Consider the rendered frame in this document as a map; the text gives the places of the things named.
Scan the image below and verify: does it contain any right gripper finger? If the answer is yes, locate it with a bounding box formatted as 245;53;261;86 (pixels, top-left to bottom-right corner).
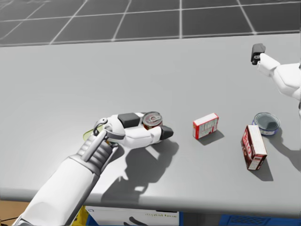
251;43;281;76

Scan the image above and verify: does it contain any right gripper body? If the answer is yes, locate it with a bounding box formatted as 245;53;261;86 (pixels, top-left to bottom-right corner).
269;61;301;101

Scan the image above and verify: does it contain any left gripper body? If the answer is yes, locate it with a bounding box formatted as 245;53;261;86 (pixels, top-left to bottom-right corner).
104;113;154;149

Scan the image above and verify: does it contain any red and white can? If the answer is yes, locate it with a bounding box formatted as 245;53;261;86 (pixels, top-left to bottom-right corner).
142;111;164;131

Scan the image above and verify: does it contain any blue flat can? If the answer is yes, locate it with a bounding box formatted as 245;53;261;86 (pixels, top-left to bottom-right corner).
252;112;281;137

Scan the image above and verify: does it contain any red and white carton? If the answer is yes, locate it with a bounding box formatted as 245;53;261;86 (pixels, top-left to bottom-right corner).
192;113;220;140

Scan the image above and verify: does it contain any dark red carton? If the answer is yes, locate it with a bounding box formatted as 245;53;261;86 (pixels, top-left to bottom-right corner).
240;124;268;171

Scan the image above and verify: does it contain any white box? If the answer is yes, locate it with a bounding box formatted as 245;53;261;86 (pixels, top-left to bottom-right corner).
84;205;180;226

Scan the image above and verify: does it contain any blue box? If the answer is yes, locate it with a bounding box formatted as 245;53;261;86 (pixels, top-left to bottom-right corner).
220;214;301;226

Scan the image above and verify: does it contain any brown box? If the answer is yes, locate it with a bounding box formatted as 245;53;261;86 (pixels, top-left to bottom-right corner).
0;200;31;226

